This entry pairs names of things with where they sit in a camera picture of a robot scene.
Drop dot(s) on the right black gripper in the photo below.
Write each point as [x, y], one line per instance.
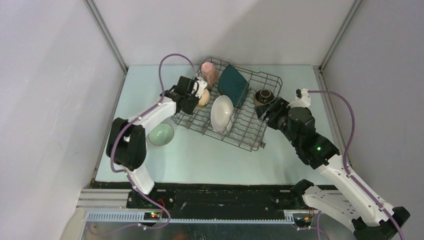
[278, 107]

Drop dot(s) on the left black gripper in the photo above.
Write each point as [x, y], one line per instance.
[189, 110]

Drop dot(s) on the brown patterned bowl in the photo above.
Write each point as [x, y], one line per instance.
[263, 97]

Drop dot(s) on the tan ceramic mug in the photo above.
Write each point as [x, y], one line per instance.
[204, 99]

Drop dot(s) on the pink ceramic mug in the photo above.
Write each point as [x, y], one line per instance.
[209, 73]

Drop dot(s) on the white ceramic plate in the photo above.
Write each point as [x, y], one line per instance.
[222, 115]

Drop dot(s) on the green glazed bowl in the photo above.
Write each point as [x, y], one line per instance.
[161, 135]

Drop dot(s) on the teal square plate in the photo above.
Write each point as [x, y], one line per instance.
[233, 85]

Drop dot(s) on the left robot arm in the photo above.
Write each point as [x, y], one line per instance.
[127, 142]

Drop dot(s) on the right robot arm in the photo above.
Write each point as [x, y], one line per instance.
[364, 212]

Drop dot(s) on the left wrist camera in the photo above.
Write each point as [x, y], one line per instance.
[199, 86]

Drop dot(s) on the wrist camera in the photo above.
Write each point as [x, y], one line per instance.
[302, 99]
[199, 86]

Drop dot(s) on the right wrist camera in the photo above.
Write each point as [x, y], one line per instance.
[302, 99]

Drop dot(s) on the grey wire dish rack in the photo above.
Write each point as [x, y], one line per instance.
[241, 126]

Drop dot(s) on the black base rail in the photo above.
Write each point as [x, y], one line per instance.
[226, 202]

